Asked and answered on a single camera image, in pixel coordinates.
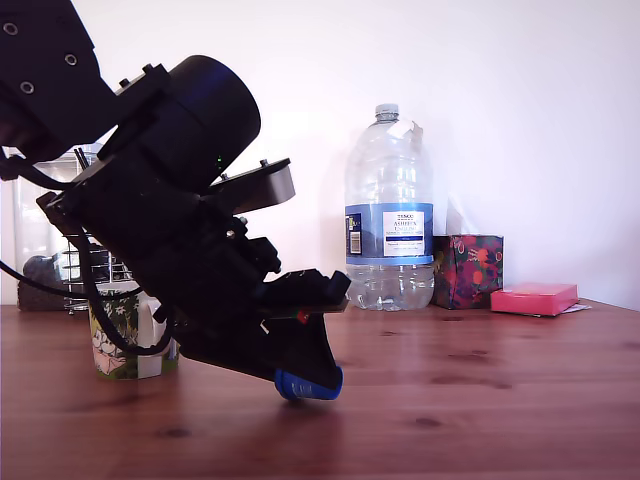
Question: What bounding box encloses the floral tissue box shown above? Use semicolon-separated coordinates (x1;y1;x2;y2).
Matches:
432;233;505;311

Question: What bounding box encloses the floral print mug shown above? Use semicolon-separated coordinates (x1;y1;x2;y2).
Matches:
88;284;180;381

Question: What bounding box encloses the flat pink box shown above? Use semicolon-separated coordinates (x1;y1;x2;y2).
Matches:
490;283;580;319

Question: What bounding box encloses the large clear water bottle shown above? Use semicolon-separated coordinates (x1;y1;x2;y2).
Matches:
344;103;436;312

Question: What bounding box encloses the white tissue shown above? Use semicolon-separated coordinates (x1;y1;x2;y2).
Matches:
446;192;482;236

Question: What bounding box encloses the blue coffee capsule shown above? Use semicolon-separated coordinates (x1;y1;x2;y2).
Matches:
273;366;346;402

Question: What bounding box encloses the chrome wire utensil rack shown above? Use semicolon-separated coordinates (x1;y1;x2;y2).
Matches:
62;234;151;315

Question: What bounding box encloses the dark coffee beans heap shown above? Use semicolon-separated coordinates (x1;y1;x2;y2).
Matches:
17;279;69;311

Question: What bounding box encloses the clear canister with white lid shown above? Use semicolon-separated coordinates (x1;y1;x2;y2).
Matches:
12;143;117;312

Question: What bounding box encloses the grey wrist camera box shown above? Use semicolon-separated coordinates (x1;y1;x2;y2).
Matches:
204;157;296;215

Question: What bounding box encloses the dark round scoop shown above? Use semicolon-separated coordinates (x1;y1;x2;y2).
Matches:
22;254;66;282

